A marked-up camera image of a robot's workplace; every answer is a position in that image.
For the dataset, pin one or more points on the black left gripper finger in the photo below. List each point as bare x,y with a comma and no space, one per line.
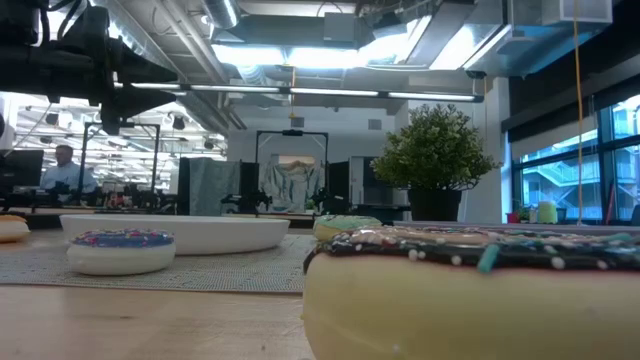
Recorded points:
140,101
140,70

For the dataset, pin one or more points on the small purple sprinkled donut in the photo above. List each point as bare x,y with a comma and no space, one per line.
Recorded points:
120,260

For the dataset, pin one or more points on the small orange donut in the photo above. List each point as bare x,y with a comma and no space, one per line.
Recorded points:
12,230

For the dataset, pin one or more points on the large green donut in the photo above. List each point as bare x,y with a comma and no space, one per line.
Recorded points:
340,225

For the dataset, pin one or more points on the large chocolate sprinkled donut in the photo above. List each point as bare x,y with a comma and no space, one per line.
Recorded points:
450,310

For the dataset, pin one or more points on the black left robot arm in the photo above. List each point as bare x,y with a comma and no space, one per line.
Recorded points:
50,70

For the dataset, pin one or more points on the black background robot arm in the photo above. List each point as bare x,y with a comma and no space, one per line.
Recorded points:
327,200
247,200

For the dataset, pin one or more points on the person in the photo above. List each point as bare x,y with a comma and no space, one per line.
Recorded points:
67,175

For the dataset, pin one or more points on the grey partition panel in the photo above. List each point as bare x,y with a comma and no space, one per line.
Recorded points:
210,185

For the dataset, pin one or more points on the black computer monitor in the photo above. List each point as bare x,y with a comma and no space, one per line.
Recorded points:
20,167

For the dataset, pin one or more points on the white round plate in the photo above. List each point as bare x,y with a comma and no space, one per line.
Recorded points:
200,235

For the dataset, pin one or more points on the blue white cloth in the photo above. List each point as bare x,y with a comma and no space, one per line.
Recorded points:
292,185

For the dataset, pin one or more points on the long linear ceiling light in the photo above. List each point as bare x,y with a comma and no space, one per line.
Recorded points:
330,92

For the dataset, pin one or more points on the grey woven placemat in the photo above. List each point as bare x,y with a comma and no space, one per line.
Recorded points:
225,272

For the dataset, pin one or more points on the green potted plant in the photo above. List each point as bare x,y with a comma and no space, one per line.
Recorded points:
435,150

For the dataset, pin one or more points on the small red pot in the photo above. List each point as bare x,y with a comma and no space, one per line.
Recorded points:
512,218

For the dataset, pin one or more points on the light green cup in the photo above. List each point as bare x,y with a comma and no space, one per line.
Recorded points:
547,212

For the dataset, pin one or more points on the black robot station frame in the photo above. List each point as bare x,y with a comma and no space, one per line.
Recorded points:
292,133
120,125

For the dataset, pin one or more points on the silver round air duct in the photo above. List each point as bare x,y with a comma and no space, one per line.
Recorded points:
220,12

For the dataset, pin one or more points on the black aluminium table frame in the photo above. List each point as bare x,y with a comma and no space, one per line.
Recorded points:
45,222

